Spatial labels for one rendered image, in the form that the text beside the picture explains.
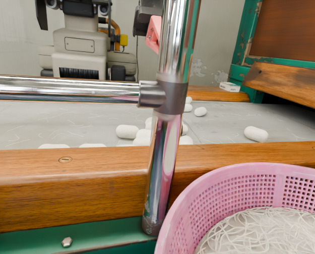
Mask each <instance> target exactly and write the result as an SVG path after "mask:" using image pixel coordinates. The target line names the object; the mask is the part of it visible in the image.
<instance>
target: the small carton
mask: <svg viewBox="0 0 315 254"><path fill-rule="evenodd" d="M219 88H221V89H224V90H226V91H229V92H239V90H240V86H239V85H236V84H233V83H230V82H220V86H219Z"/></svg>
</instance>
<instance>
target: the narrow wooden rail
mask: <svg viewBox="0 0 315 254"><path fill-rule="evenodd" d="M148 156H149V146H119V147H83V148H47V149H11V150H0V233H3V232H11V231H19V230H27V229H35V228H44V227H52V226H60V225H68V224H77V223H85V222H93V221H101V220H109V219H117V218H126V217H134V216H142V215H143V207H144V197H145V187H146V176H147V166H148ZM254 162H267V163H281V164H290V165H297V166H303V167H308V168H314V169H315V141H297V142H261V143H226V144H190V145H179V147H178V153H177V160H176V166H175V173H174V179H173V185H172V192H171V198H170V204H169V209H170V208H171V206H172V204H173V203H174V201H175V200H176V199H177V197H178V196H179V195H180V194H181V193H182V192H183V191H184V189H185V188H186V187H187V186H189V185H190V184H191V183H192V182H193V181H195V180H196V179H198V178H199V177H201V176H202V175H204V174H206V173H208V172H210V171H213V170H215V169H218V168H221V167H225V166H229V165H234V164H240V163H254Z"/></svg>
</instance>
